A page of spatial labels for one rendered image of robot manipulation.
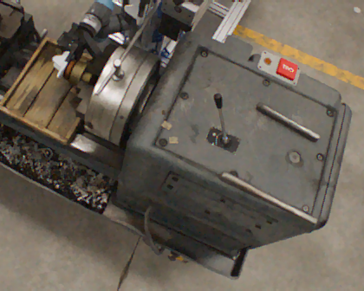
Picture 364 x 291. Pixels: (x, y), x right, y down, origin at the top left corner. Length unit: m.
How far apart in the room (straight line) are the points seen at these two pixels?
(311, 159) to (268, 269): 1.33
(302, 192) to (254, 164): 0.15
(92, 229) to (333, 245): 1.43
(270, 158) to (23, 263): 1.54
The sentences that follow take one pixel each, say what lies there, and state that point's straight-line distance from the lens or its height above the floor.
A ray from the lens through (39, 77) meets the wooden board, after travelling 1.57.
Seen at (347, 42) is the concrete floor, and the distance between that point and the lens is 3.36.
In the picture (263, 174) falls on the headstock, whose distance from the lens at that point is 1.11.
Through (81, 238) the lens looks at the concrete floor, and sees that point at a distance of 2.25.
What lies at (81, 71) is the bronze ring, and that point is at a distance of 1.29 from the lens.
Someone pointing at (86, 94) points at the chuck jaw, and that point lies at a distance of 1.27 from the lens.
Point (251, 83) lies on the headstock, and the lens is 1.21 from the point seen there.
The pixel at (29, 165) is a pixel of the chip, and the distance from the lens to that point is 1.75.
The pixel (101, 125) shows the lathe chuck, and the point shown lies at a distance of 1.20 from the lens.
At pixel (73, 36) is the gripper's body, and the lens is 1.37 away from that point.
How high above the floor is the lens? 2.23
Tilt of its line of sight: 64 degrees down
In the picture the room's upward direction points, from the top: 12 degrees clockwise
